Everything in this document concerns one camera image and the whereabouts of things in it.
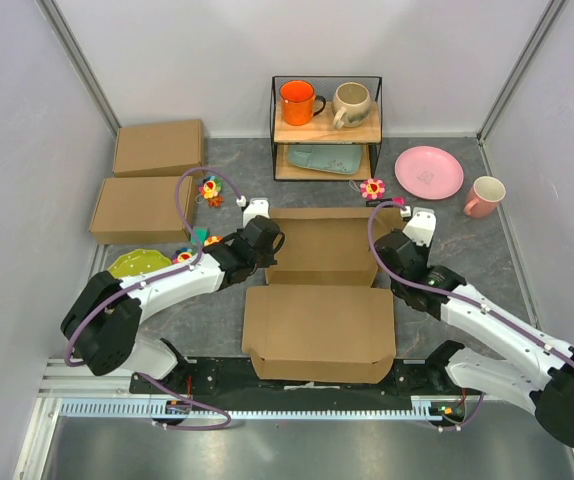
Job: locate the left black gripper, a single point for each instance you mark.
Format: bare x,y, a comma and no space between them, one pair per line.
269,259

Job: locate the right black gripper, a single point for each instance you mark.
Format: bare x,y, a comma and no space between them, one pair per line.
422,249

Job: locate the orange flower plush keychain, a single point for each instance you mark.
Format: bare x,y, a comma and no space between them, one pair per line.
212,240

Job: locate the cardboard box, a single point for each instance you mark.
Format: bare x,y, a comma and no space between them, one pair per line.
135,211
319,317
159,149

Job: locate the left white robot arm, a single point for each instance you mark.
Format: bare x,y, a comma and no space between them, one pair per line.
103,325

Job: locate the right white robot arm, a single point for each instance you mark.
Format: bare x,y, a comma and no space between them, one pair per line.
535,371

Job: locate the teal small sponge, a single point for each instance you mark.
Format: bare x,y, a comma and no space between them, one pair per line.
200,235

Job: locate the rainbow flower plush front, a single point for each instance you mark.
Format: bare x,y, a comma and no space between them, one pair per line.
183,254

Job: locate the pink black highlighter marker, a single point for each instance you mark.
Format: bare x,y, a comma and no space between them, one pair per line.
397,201

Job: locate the pink round plate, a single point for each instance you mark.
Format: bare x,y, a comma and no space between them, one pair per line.
429,173

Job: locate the pink mug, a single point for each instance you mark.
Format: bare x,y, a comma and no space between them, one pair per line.
485,195

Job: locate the green dotted plate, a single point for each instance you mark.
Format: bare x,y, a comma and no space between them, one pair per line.
137,262

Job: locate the teal rectangular dish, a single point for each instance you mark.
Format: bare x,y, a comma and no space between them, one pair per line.
338,159

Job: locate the beige ceramic mug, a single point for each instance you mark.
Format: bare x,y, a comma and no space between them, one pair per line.
351,105

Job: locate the orange enamel mug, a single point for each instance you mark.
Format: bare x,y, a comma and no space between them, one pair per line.
300,103

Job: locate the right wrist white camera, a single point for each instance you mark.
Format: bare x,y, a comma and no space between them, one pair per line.
420,226

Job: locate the wrist white camera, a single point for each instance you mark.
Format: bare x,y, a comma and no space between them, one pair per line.
252,208
420,226

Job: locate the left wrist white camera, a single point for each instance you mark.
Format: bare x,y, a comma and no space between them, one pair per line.
252,208

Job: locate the rainbow flower plush keychain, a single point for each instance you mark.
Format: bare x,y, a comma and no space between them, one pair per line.
210,192

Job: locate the pink flower plush keychain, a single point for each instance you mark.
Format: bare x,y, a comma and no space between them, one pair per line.
370,189

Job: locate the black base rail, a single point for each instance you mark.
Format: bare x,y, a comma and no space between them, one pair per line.
210,376

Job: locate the grey slotted cable duct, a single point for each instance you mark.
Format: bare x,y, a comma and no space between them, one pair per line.
162,409

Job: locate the black wire wooden shelf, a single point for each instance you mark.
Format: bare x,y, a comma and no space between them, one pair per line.
320,130

